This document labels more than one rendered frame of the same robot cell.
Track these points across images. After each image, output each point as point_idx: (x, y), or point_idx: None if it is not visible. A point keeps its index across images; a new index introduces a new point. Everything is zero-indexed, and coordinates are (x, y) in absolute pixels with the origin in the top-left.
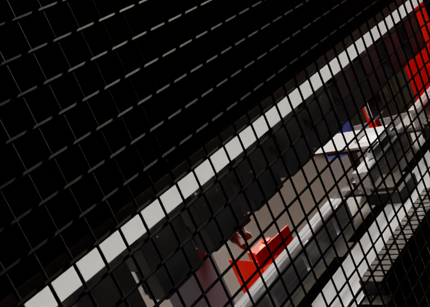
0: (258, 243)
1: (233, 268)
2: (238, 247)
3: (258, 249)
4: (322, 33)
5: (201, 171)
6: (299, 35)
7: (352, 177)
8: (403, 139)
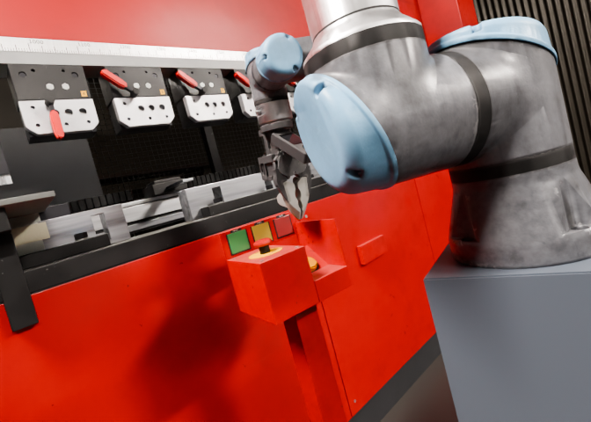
0: (275, 256)
1: (336, 235)
2: (306, 206)
3: (283, 249)
4: None
5: None
6: None
7: (59, 261)
8: None
